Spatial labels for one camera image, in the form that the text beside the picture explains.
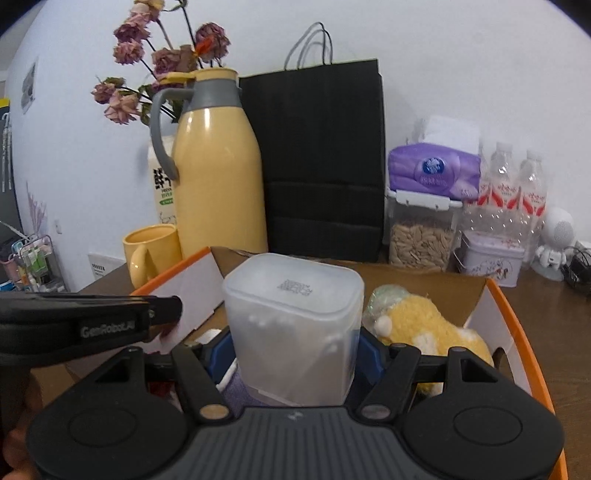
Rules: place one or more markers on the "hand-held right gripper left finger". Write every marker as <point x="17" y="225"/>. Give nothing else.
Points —
<point x="221" y="357"/>

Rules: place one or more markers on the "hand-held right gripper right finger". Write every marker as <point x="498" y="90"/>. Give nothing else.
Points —
<point x="371" y="355"/>

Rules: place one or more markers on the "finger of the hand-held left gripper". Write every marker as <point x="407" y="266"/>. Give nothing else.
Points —
<point x="161" y="308"/>

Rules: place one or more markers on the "purple fabric pouch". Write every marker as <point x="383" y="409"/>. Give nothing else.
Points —
<point x="238" y="392"/>

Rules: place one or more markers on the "yellow white plush toy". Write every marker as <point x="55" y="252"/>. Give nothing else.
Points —
<point x="429" y="323"/>

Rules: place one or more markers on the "translucent cotton swab box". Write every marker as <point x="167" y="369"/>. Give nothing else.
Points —
<point x="291" y="332"/>

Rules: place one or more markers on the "red cardboard box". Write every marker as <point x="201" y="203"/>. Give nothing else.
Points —
<point x="521" y="332"/>

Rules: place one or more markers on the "person's left hand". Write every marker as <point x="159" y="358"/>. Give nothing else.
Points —
<point x="19" y="450"/>

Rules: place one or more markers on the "yellow mug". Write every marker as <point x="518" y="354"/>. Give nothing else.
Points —
<point x="150" y="254"/>

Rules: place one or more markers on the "white printed card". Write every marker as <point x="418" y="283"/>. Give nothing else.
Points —
<point x="104" y="265"/>

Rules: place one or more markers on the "white milk carton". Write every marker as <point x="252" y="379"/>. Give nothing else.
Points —
<point x="162" y="194"/>

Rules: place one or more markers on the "clear seed container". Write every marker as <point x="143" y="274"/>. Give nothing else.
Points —
<point x="420" y="240"/>

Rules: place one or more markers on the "yellow thermos jug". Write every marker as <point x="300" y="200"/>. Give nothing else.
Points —
<point x="217" y="184"/>

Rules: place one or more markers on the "lavender floral tin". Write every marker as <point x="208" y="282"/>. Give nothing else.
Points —
<point x="489" y="261"/>

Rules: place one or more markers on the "purple tissue pack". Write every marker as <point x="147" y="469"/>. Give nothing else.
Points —
<point x="429" y="170"/>

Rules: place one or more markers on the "black board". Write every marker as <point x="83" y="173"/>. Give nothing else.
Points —
<point x="4" y="147"/>

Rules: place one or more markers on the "black paper bag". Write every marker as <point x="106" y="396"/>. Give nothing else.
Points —
<point x="323" y="161"/>

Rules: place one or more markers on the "white robot figurine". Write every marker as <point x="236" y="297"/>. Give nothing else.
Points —
<point x="556" y="240"/>

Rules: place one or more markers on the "dried pink flowers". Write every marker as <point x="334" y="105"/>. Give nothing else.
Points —
<point x="134" y="55"/>

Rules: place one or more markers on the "lavender wall sticker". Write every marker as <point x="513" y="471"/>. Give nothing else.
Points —
<point x="37" y="210"/>

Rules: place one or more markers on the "wall picture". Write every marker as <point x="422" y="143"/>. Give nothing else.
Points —
<point x="28" y="87"/>

